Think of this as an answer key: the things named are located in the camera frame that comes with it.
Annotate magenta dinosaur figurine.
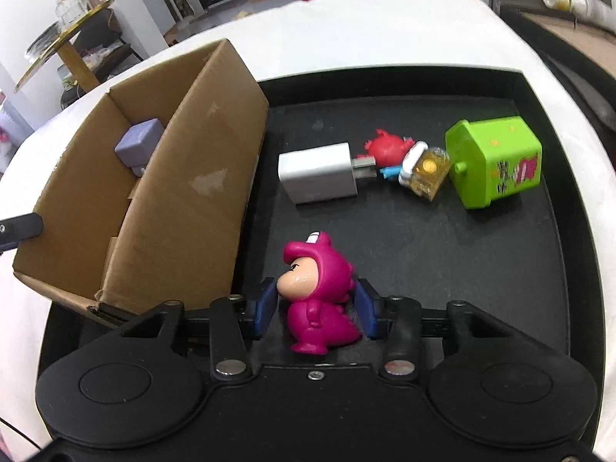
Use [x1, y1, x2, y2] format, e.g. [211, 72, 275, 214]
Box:
[276, 231, 361, 356]

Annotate purple cube toy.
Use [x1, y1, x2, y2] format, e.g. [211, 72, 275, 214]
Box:
[115, 119, 164, 177]

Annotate red crab figurine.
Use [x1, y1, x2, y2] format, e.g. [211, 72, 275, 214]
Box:
[358, 129, 451, 201]

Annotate green house toy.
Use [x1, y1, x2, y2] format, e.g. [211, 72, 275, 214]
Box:
[445, 116, 543, 210]

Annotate brown cardboard box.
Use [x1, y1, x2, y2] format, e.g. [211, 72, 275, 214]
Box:
[13, 40, 268, 317]

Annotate black tray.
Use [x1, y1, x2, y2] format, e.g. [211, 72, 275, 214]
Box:
[37, 64, 607, 395]

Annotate white charger adapter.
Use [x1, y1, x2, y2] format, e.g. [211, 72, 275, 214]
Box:
[278, 143, 377, 204]

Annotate yellow round side table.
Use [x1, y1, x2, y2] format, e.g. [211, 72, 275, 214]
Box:
[13, 0, 115, 93]

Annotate stack of plates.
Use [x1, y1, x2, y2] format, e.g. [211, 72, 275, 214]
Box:
[24, 21, 63, 63]

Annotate clear glass jar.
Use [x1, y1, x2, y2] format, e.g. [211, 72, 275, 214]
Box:
[55, 0, 87, 28]

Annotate black framed corkboard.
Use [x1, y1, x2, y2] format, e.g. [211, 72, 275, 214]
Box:
[500, 6, 615, 134]

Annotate stacked paper cups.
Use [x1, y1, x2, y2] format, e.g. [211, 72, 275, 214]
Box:
[542, 0, 616, 32]

